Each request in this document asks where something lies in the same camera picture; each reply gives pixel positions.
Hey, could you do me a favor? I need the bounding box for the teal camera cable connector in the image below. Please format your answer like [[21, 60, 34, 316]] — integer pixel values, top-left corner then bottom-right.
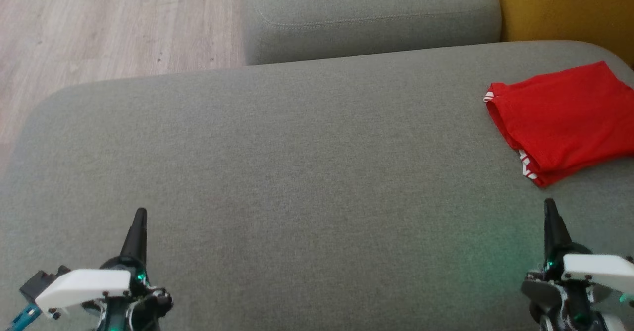
[[4, 302, 41, 331]]

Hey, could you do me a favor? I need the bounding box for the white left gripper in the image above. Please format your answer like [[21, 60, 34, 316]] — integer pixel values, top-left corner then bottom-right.
[[34, 208, 174, 331]]

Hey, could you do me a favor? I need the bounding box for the yellow cushion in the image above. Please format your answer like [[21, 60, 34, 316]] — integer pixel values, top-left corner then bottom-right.
[[489, 0, 634, 69]]

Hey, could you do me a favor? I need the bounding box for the red basketball jersey with number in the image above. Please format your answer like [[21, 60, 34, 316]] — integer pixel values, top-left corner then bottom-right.
[[483, 61, 634, 188]]

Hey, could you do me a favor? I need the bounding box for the grey fabric sofa section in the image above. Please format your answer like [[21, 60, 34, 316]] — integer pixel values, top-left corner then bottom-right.
[[241, 0, 502, 66]]

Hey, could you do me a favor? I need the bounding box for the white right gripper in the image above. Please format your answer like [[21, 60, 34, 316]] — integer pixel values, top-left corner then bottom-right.
[[520, 198, 634, 331]]

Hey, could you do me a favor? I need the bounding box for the grey fabric sofa seat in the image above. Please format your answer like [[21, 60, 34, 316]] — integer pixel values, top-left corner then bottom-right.
[[0, 40, 634, 331]]

